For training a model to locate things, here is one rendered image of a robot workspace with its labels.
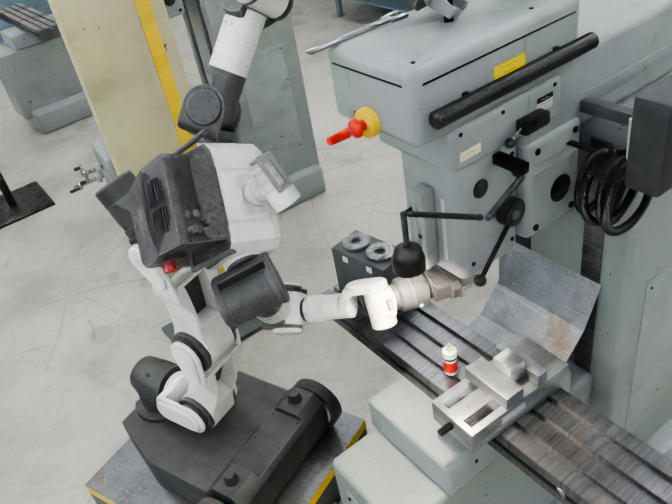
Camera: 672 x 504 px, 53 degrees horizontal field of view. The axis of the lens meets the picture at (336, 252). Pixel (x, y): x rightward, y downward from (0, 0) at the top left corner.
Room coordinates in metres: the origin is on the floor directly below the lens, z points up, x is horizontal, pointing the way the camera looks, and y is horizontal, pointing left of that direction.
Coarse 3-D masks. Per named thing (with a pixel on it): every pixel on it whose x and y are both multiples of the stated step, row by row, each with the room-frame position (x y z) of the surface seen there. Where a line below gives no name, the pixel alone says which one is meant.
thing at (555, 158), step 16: (560, 128) 1.33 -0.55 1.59; (576, 128) 1.34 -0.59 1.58; (544, 144) 1.29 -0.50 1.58; (560, 144) 1.32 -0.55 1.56; (528, 160) 1.27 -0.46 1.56; (544, 160) 1.29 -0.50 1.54; (560, 160) 1.32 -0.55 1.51; (576, 160) 1.35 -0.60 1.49; (528, 176) 1.27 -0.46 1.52; (544, 176) 1.29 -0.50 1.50; (560, 176) 1.32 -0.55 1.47; (528, 192) 1.27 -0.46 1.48; (544, 192) 1.29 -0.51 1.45; (560, 192) 1.32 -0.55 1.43; (528, 208) 1.27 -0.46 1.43; (544, 208) 1.30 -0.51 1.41; (560, 208) 1.33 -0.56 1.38; (528, 224) 1.27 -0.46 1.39; (544, 224) 1.30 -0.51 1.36
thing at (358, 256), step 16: (352, 240) 1.75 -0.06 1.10; (368, 240) 1.73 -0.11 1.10; (336, 256) 1.73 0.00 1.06; (352, 256) 1.68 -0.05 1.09; (368, 256) 1.65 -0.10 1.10; (384, 256) 1.63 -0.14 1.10; (336, 272) 1.74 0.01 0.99; (352, 272) 1.68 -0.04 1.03; (368, 272) 1.63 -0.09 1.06; (384, 272) 1.58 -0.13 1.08
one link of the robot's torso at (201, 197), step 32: (160, 160) 1.28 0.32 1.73; (192, 160) 1.31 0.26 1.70; (224, 160) 1.35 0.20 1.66; (160, 192) 1.25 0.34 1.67; (192, 192) 1.26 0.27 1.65; (224, 192) 1.29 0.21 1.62; (160, 224) 1.43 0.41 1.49; (192, 224) 1.20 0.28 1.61; (224, 224) 1.23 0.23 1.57; (256, 224) 1.27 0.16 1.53; (160, 256) 1.21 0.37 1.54; (192, 256) 1.26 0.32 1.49; (224, 256) 1.16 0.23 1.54; (256, 256) 1.24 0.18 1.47
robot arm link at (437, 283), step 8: (424, 272) 1.32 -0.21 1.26; (432, 272) 1.32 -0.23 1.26; (440, 272) 1.31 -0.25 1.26; (448, 272) 1.30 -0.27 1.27; (408, 280) 1.28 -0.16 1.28; (416, 280) 1.28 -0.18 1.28; (424, 280) 1.27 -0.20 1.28; (432, 280) 1.28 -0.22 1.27; (440, 280) 1.28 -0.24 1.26; (448, 280) 1.27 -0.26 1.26; (456, 280) 1.27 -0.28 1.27; (416, 288) 1.26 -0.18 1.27; (424, 288) 1.26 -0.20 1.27; (432, 288) 1.27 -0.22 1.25; (440, 288) 1.26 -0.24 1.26; (448, 288) 1.26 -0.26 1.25; (456, 288) 1.25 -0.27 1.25; (416, 296) 1.25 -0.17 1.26; (424, 296) 1.25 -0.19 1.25; (432, 296) 1.27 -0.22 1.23; (440, 296) 1.26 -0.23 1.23; (448, 296) 1.26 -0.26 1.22; (456, 296) 1.25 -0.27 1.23; (416, 304) 1.24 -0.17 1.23; (424, 304) 1.25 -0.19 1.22
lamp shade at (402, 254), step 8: (400, 248) 1.13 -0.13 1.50; (408, 248) 1.12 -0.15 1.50; (416, 248) 1.12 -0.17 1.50; (392, 256) 1.13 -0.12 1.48; (400, 256) 1.11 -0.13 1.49; (408, 256) 1.10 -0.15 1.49; (416, 256) 1.10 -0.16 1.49; (424, 256) 1.12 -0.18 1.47; (392, 264) 1.13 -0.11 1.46; (400, 264) 1.10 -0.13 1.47; (408, 264) 1.10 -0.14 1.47; (416, 264) 1.10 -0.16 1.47; (424, 264) 1.11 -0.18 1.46; (400, 272) 1.10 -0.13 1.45; (408, 272) 1.10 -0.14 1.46; (416, 272) 1.10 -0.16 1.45
